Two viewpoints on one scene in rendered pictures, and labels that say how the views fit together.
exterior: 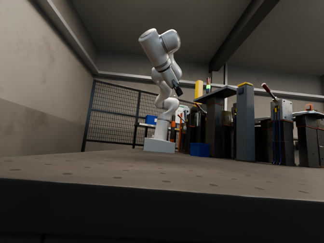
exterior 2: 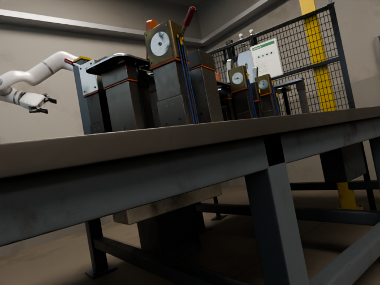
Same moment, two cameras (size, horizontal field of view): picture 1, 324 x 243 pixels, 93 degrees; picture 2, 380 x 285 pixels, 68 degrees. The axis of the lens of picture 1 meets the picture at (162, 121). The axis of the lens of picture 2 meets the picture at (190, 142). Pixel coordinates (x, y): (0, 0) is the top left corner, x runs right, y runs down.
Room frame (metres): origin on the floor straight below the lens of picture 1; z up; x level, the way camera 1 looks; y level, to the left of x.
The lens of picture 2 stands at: (0.49, -1.74, 0.65)
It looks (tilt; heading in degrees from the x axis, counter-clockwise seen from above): 2 degrees up; 55
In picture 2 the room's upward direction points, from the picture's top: 10 degrees counter-clockwise
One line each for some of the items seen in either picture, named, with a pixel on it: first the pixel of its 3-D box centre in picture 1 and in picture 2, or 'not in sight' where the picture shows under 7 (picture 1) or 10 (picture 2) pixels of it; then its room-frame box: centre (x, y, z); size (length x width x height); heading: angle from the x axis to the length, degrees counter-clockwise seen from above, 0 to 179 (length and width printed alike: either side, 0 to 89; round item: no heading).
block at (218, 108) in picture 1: (213, 126); not in sight; (1.12, -0.39, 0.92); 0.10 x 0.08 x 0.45; 23
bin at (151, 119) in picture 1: (156, 121); not in sight; (2.15, 0.08, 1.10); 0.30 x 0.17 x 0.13; 105
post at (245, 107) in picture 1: (245, 123); (91, 111); (0.88, -0.49, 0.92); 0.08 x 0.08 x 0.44; 23
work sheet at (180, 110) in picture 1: (181, 114); (266, 60); (2.44, -0.30, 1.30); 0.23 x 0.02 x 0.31; 113
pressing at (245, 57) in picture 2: (185, 118); (247, 73); (2.14, -0.33, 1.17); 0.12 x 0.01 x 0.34; 113
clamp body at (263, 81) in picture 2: not in sight; (270, 103); (1.93, -0.65, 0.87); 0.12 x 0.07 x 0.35; 113
